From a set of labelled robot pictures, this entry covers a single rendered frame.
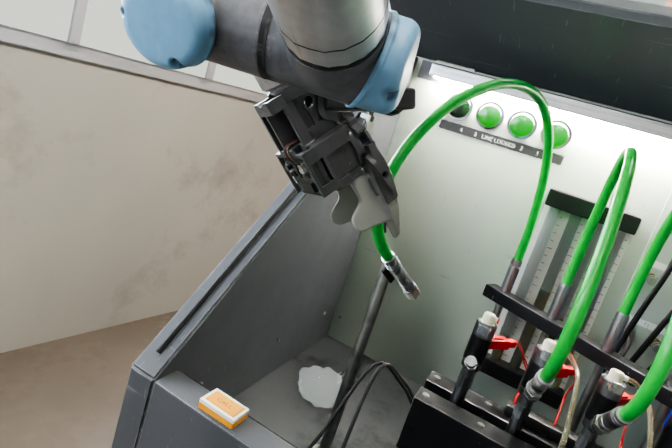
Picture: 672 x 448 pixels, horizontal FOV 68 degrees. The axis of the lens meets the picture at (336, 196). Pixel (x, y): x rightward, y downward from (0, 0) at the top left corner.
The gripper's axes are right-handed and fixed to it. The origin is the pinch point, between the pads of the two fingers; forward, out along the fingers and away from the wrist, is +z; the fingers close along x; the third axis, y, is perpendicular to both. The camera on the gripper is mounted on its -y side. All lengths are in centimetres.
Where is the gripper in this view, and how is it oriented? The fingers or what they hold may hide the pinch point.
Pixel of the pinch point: (389, 221)
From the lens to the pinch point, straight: 59.8
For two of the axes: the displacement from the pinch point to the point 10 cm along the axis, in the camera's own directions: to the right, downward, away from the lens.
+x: 4.8, 0.9, -8.7
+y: -7.5, 5.5, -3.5
